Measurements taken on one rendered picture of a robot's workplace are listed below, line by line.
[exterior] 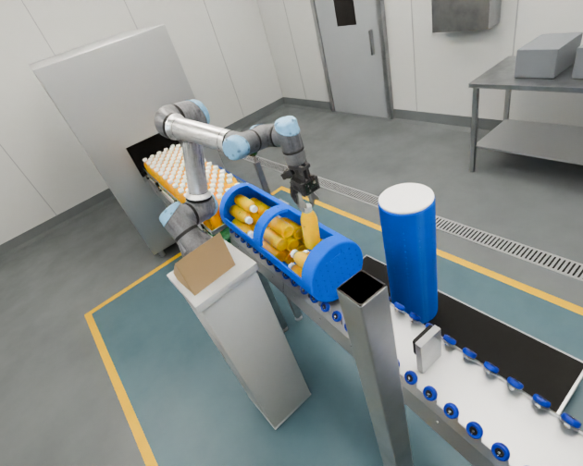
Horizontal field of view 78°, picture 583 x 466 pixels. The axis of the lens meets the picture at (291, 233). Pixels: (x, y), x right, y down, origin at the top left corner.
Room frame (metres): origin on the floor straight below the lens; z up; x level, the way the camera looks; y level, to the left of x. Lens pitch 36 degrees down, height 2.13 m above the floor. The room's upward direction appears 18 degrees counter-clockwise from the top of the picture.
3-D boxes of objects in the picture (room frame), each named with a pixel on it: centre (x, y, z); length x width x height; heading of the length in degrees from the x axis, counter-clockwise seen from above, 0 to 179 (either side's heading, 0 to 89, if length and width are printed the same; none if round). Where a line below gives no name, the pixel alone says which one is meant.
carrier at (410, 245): (1.50, -0.62, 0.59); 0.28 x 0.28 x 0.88
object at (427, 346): (0.68, -0.31, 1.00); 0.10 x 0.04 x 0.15; 115
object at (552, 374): (1.36, -0.66, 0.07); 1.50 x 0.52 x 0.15; 29
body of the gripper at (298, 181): (1.14, -0.10, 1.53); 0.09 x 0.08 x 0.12; 25
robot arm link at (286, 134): (1.15, -0.09, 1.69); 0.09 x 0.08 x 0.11; 47
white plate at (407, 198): (1.50, -0.62, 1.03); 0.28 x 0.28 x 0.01
